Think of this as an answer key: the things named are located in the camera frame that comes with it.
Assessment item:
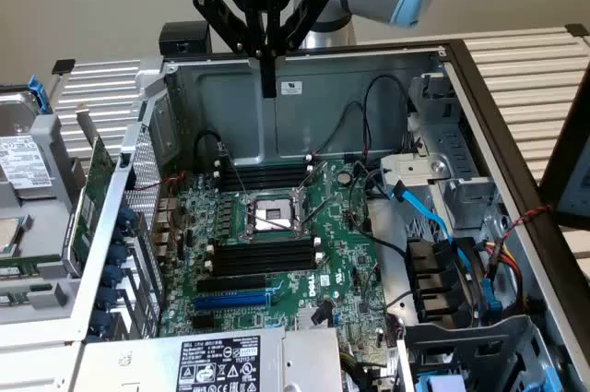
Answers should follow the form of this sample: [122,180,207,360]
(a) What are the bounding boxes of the green graphics card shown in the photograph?
[68,105,119,273]

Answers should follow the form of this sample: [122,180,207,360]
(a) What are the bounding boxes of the blue expansion slot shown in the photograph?
[192,291,273,313]

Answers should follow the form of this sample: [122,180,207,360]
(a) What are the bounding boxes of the blue plastic latch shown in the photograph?
[481,279,502,319]

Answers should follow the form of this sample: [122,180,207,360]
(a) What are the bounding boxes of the thin metal locking lever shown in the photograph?
[218,142,250,197]
[248,210,299,232]

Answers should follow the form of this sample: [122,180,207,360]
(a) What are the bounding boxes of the silver CPU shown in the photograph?
[0,215,30,258]

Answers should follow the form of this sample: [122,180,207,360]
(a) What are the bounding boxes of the black angled connector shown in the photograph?
[311,299,335,327]

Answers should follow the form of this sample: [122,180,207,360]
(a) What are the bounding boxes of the black box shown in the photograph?
[159,20,214,55]

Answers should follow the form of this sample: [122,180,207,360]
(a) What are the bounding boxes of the red black twisted wire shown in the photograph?
[124,170,189,191]
[501,204,553,245]

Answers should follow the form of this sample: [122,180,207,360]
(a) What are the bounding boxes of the red yellow power wires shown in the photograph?
[477,237,526,315]

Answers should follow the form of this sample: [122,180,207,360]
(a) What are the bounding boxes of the black fan shroud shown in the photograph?
[404,236,485,325]

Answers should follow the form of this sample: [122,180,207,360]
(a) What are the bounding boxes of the silver finned heatsink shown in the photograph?
[294,306,334,329]

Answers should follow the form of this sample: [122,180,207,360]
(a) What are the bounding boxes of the silver rear port block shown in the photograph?
[153,225,172,257]
[156,197,179,228]

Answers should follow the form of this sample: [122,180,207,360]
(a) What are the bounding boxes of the thick black wire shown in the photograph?
[368,231,411,255]

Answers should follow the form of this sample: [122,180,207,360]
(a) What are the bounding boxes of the white label sticker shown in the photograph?
[275,78,304,96]

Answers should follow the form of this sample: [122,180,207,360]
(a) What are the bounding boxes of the silver hard disk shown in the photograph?
[0,90,59,202]

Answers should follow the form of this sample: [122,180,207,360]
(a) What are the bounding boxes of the open grey PC case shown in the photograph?
[68,39,590,392]

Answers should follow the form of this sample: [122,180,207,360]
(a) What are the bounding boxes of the silver disk bay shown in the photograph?
[380,71,502,232]

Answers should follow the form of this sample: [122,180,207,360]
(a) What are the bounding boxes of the grey parts rack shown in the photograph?
[0,110,87,347]

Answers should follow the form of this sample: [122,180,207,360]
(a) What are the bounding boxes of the green motherboard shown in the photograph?
[159,159,391,351]

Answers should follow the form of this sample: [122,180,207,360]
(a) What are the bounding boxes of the silver power supply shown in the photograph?
[80,326,345,392]

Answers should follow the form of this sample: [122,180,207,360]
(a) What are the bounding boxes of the blue plastic disk bracket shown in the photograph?
[27,76,50,114]

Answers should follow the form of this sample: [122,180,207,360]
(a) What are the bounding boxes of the blue flat disk wire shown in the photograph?
[389,181,485,282]

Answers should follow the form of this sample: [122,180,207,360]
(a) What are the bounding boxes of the metal socket cover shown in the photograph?
[297,160,336,227]

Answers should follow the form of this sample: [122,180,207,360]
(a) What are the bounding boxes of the dark framed panel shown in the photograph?
[538,57,590,232]

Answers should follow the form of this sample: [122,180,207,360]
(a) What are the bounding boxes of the thin black wire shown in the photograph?
[194,130,223,163]
[317,101,368,156]
[361,74,411,156]

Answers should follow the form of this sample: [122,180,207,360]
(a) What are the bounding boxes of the CPU socket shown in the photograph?
[239,186,308,244]

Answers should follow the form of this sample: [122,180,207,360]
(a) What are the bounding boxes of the long black expansion slot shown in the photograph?
[196,273,267,295]

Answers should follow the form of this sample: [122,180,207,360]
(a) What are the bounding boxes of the pale blue plastic block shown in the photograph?
[417,373,469,392]

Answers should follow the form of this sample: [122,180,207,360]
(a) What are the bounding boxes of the grey metal drive cage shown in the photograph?
[398,315,571,392]

